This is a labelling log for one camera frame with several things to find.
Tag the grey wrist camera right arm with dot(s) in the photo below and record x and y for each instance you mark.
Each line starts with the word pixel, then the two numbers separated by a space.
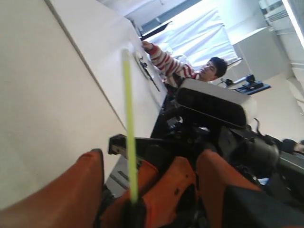
pixel 229 107

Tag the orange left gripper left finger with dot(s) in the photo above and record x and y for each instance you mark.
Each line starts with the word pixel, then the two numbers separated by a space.
pixel 72 200

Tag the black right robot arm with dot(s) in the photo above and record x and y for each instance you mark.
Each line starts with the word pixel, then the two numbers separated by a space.
pixel 284 183

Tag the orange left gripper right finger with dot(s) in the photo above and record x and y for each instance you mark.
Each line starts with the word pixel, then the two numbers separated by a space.
pixel 231 201

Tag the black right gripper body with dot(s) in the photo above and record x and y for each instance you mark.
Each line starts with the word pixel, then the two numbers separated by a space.
pixel 232 139

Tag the thin green glow stick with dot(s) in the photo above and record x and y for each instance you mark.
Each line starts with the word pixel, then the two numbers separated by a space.
pixel 131 147

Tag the person in striped sweater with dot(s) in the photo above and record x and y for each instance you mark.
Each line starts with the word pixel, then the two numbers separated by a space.
pixel 175 71

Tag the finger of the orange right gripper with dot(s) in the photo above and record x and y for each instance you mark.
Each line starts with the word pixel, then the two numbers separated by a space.
pixel 120 214
pixel 162 199

